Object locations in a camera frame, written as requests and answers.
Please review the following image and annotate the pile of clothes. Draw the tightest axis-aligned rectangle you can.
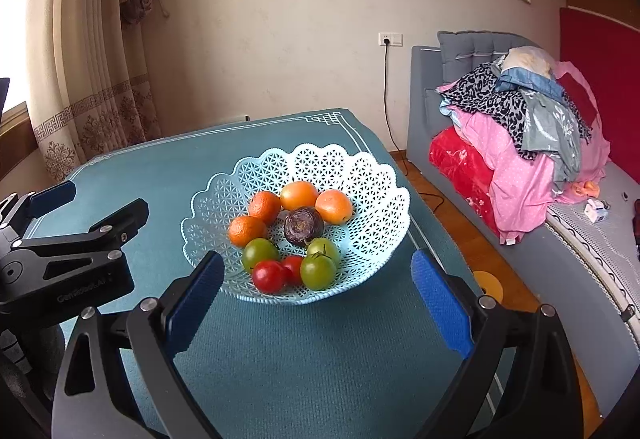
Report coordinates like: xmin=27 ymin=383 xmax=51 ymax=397
xmin=447 ymin=62 xmax=612 ymax=246

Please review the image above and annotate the yellow round stool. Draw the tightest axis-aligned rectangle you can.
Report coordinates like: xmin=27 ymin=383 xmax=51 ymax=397
xmin=472 ymin=270 xmax=505 ymax=298

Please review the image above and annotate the black power cable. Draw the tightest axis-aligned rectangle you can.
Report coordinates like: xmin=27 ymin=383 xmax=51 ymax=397
xmin=382 ymin=44 xmax=444 ymax=211

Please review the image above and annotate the blue denim garment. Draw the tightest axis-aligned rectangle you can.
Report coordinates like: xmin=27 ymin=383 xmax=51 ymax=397
xmin=492 ymin=64 xmax=567 ymax=101

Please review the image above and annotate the small orange item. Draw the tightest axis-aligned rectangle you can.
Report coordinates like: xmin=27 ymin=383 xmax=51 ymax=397
xmin=570 ymin=179 xmax=601 ymax=198

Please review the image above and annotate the grey striped bedspread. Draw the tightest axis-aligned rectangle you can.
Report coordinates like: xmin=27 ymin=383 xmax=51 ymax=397
xmin=545 ymin=164 xmax=640 ymax=316

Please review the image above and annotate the small white box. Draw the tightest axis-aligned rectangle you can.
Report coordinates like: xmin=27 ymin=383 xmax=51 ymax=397
xmin=584 ymin=198 xmax=611 ymax=223

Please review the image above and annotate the grey-green floral cloth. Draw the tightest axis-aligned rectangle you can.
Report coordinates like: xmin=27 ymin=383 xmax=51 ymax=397
xmin=517 ymin=86 xmax=584 ymax=196

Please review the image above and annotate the grey tufted cushion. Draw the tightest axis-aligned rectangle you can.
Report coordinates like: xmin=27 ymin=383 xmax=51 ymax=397
xmin=437 ymin=30 xmax=542 ymax=70

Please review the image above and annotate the grey sofa bed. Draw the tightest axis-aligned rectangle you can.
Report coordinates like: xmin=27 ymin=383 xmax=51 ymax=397
xmin=406 ymin=30 xmax=640 ymax=420

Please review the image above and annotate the leopard print cloth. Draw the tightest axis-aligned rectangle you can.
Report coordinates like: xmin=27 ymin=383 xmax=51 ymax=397
xmin=437 ymin=63 xmax=594 ymax=161

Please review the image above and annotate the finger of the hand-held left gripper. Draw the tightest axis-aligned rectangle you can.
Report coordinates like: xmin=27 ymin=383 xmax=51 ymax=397
xmin=12 ymin=198 xmax=150 ymax=266
xmin=0 ymin=180 xmax=77 ymax=246

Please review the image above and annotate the red tomato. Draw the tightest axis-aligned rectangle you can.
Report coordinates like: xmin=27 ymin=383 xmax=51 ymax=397
xmin=281 ymin=255 xmax=305 ymax=286
xmin=251 ymin=260 xmax=287 ymax=294

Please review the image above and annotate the dark purple passion fruit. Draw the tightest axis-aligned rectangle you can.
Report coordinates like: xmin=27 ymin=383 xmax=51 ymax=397
xmin=283 ymin=206 xmax=325 ymax=247

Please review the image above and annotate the red wall panel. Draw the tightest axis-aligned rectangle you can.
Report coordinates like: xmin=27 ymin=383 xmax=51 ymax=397
xmin=559 ymin=6 xmax=640 ymax=161

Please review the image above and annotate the red floral blanket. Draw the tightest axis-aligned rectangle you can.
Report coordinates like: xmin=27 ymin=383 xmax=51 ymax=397
xmin=429 ymin=126 xmax=507 ymax=240

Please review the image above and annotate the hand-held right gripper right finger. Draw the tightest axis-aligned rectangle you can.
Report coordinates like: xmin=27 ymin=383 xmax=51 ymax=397
xmin=410 ymin=249 xmax=586 ymax=439

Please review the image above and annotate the yellow-orange orange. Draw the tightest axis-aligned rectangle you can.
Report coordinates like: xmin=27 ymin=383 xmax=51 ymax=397
xmin=279 ymin=180 xmax=320 ymax=212

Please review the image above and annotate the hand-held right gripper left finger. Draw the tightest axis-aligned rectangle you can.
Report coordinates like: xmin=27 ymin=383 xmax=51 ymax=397
xmin=50 ymin=250 xmax=226 ymax=439

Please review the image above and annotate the beige patterned curtain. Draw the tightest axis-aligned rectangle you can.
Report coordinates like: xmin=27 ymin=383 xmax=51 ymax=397
xmin=25 ymin=0 xmax=167 ymax=183

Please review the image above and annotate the green tomato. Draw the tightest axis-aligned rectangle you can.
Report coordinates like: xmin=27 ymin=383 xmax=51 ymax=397
xmin=306 ymin=237 xmax=342 ymax=265
xmin=300 ymin=252 xmax=337 ymax=291
xmin=241 ymin=238 xmax=281 ymax=274

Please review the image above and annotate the dark orange mandarin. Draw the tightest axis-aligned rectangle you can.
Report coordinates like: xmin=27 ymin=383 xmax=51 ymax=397
xmin=248 ymin=190 xmax=282 ymax=226
xmin=228 ymin=215 xmax=268 ymax=248

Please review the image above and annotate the light blue lattice plastic basket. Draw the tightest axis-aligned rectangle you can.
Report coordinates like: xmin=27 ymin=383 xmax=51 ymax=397
xmin=181 ymin=143 xmax=411 ymax=305

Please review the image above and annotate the white cloth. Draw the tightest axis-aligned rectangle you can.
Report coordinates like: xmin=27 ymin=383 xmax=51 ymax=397
xmin=500 ymin=46 xmax=557 ymax=80

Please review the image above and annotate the round orange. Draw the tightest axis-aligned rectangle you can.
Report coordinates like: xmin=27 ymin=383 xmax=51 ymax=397
xmin=315 ymin=190 xmax=354 ymax=225

